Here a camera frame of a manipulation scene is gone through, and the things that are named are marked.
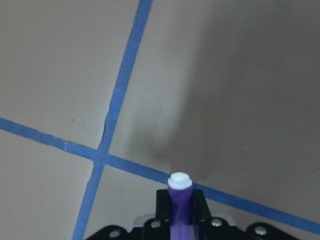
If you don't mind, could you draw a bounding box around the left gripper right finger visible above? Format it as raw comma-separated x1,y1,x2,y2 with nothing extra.
191,189,212,223

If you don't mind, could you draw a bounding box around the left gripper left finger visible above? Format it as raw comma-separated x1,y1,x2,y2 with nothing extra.
155,189,171,223

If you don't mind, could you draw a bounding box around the purple highlighter pen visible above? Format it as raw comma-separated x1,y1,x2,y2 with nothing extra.
167,172,193,240

